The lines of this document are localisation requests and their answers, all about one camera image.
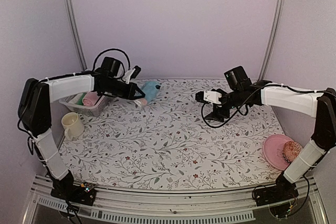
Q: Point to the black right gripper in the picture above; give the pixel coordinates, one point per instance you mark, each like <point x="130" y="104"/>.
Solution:
<point x="217" y="114"/>

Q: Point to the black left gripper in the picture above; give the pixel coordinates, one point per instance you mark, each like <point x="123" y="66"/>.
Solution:
<point x="129" y="94"/>

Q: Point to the light blue towel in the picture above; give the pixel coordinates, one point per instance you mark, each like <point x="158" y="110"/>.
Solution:
<point x="150" y="89"/>

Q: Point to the pink towel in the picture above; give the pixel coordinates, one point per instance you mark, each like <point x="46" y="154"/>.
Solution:
<point x="91" y="99"/>

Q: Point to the white plastic basket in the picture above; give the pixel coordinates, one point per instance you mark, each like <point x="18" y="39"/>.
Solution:
<point x="74" y="104"/>

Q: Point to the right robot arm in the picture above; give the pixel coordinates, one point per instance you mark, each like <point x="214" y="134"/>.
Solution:
<point x="239" y="143"/>

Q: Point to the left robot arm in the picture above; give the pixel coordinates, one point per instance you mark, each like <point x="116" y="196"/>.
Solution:
<point x="35" y="116"/>

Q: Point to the green rolled towel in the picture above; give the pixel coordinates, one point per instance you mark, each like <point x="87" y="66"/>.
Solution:
<point x="77" y="99"/>

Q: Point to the floral tablecloth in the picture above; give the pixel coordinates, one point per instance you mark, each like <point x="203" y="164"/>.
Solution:
<point x="161" y="146"/>

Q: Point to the pink plate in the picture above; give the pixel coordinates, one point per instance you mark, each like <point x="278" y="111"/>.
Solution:
<point x="273" y="151"/>

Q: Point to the cream mug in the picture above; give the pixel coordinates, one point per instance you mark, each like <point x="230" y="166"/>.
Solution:
<point x="73" y="125"/>

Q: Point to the red patterned bowl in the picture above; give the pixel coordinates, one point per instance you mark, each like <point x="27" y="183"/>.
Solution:
<point x="291" y="150"/>

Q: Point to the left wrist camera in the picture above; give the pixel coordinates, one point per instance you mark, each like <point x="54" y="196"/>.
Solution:
<point x="131" y="74"/>

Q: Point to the front aluminium rail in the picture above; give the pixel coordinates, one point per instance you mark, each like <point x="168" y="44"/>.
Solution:
<point x="227" y="205"/>

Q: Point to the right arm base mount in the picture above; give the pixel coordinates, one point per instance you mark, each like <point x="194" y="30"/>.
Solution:
<point x="265" y="195"/>

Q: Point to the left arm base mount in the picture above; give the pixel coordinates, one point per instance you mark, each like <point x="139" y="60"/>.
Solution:
<point x="69" y="192"/>

